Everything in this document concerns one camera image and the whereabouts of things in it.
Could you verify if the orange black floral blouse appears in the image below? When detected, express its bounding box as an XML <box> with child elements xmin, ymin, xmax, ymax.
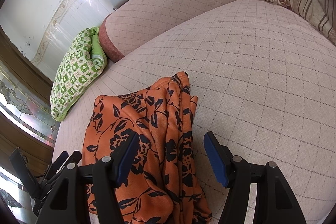
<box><xmin>82</xmin><ymin>72</ymin><xmax>212</xmax><ymax>223</ymax></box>

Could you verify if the wooden stained glass door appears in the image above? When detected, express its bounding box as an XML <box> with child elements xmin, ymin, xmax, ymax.
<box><xmin>1</xmin><ymin>32</ymin><xmax>60</xmax><ymax>223</ymax></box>

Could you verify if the pink quilted sofa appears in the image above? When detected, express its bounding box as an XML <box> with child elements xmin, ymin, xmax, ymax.
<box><xmin>54</xmin><ymin>0</ymin><xmax>335</xmax><ymax>223</ymax></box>

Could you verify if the green white patterned pillow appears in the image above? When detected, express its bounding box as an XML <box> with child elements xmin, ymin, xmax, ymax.
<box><xmin>50</xmin><ymin>27</ymin><xmax>108</xmax><ymax>122</ymax></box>

